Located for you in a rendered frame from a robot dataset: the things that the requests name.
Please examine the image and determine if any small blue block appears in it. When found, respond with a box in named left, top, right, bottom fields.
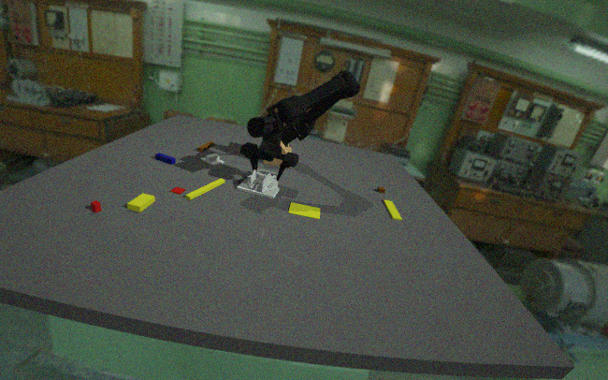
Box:
left=155, top=153, right=175, bottom=165

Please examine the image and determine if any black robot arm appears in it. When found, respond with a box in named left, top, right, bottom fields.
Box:
left=247, top=71, right=361, bottom=162

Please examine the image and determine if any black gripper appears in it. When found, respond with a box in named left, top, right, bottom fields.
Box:
left=240, top=135, right=299, bottom=181

